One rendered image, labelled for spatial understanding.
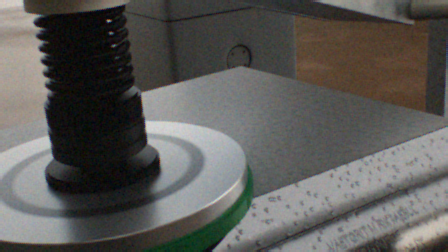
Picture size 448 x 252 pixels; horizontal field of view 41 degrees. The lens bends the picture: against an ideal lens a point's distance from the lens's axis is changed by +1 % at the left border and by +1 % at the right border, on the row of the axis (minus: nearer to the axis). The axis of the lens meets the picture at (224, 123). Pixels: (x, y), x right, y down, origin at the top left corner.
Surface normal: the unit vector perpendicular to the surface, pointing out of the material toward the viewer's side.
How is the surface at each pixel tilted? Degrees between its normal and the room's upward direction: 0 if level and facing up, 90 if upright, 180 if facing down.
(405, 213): 45
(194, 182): 0
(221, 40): 90
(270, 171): 0
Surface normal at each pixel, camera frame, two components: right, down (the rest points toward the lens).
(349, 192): 0.33, -0.50
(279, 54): 0.53, 0.25
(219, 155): -0.07, -0.94
